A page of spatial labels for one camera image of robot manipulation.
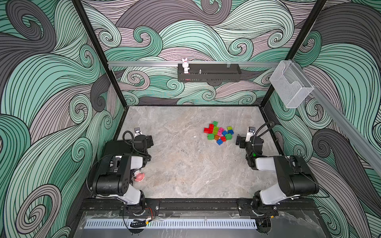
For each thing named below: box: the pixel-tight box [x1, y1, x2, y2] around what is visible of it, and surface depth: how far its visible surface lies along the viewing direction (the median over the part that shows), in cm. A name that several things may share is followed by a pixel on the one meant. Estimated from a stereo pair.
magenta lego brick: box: [217, 126, 225, 137], surface depth 105 cm
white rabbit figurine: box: [181, 58, 191, 74], surface depth 92 cm
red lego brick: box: [203, 123, 214, 134], surface depth 106 cm
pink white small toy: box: [132, 170, 146, 182], surface depth 83 cm
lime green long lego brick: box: [213, 125, 219, 136], surface depth 106 cm
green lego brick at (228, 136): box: [224, 133, 233, 141], surface depth 102 cm
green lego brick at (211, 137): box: [206, 133, 215, 141], surface depth 102 cm
